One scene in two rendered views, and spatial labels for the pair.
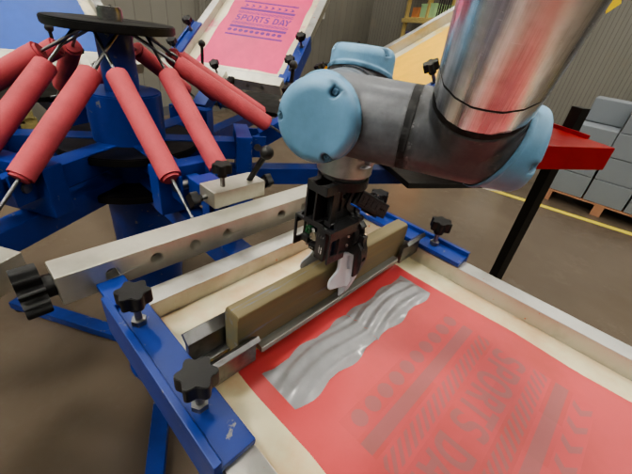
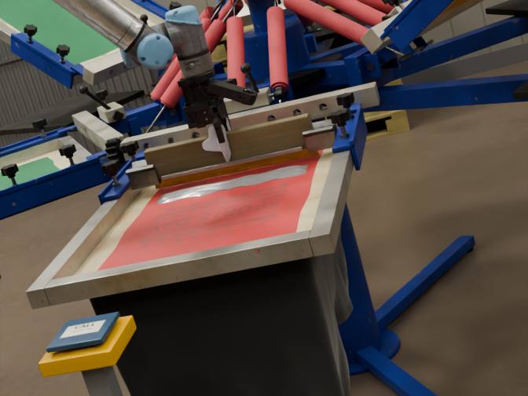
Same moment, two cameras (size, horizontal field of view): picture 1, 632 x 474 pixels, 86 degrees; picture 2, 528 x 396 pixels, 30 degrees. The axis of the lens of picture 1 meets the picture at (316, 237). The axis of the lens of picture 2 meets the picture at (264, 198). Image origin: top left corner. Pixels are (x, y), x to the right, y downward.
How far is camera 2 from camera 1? 2.14 m
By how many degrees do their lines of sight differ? 59
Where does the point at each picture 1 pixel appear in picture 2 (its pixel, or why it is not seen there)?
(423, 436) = (181, 217)
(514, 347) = (291, 199)
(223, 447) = (108, 194)
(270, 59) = not seen: outside the picture
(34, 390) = not seen: hidden behind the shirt
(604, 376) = (311, 215)
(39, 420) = not seen: hidden behind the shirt
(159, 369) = (121, 177)
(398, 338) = (239, 189)
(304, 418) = (153, 207)
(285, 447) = (136, 211)
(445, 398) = (212, 210)
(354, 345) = (211, 188)
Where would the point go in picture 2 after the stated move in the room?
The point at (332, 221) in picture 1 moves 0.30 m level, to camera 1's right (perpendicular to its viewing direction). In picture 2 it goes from (192, 102) to (255, 110)
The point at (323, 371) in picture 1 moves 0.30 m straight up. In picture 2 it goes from (182, 195) to (144, 70)
